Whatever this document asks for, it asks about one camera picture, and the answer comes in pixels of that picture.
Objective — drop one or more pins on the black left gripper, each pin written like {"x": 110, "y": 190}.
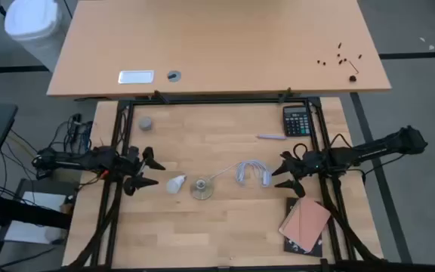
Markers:
{"x": 132, "y": 166}

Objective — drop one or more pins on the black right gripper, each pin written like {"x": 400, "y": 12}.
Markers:
{"x": 306, "y": 166}

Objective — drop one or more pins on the white lightbulb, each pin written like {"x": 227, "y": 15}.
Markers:
{"x": 174, "y": 185}

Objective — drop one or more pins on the brass lamp socket base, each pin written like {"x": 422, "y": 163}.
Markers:
{"x": 202, "y": 189}

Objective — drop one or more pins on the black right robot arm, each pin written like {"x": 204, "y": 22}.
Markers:
{"x": 372, "y": 149}

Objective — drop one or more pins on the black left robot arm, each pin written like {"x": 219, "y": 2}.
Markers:
{"x": 89, "y": 160}

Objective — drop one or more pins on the lavender pen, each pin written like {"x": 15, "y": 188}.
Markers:
{"x": 270, "y": 136}

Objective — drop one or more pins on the pink spiral notebook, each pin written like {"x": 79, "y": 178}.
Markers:
{"x": 308, "y": 223}

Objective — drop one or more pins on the black desk calculator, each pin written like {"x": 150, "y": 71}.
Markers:
{"x": 297, "y": 121}

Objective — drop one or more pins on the black paperback book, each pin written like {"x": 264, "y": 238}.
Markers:
{"x": 295, "y": 247}

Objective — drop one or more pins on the silver rectangular desk plate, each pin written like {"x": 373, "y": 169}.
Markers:
{"x": 136, "y": 77}

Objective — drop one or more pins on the round grey desk grommet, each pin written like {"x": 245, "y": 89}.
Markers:
{"x": 174, "y": 76}

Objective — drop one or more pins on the black power adapter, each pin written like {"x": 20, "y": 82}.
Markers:
{"x": 43, "y": 174}

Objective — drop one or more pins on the black allen key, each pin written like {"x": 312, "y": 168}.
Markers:
{"x": 354, "y": 68}

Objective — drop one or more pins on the white paper sheet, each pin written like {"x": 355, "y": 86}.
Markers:
{"x": 25, "y": 234}

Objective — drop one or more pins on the black metal beam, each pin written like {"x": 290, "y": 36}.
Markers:
{"x": 13, "y": 209}

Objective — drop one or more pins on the light wooden desk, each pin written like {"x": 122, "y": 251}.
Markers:
{"x": 221, "y": 45}

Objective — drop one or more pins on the white trash bin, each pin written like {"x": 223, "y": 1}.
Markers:
{"x": 32, "y": 19}

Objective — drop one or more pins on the black frame clamp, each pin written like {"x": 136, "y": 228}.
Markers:
{"x": 161, "y": 96}
{"x": 286, "y": 94}

